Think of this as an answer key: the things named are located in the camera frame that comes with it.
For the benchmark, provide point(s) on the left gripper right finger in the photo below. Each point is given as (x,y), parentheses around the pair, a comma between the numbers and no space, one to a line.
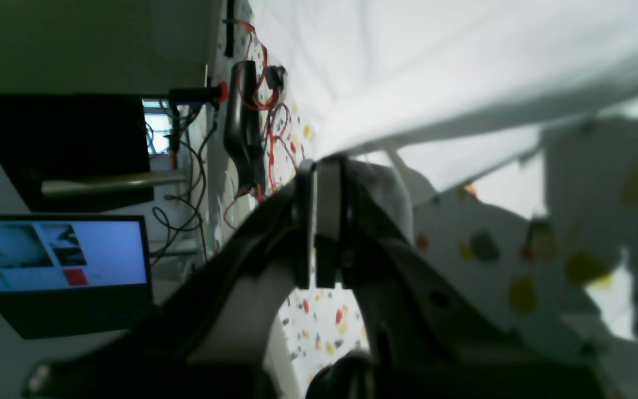
(428,342)

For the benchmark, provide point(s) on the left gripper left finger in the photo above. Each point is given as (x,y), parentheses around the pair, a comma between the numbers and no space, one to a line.
(208,339)

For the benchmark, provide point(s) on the white T-shirt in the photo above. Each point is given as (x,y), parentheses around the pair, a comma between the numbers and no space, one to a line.
(409,73)

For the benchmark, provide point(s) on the laptop with lit screen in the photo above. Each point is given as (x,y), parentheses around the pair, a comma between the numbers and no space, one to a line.
(69,274)

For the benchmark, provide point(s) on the black cylinder tube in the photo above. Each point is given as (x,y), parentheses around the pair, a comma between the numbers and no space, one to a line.
(242,137)

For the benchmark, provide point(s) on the small red clip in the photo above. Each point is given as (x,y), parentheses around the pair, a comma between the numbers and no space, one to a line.
(197,97)

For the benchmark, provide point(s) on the black monitor on stand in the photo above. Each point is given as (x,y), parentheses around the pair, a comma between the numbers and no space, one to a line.
(71,137)

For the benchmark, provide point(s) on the black cable sleeve piece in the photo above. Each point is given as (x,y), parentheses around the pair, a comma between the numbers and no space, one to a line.
(229,23)

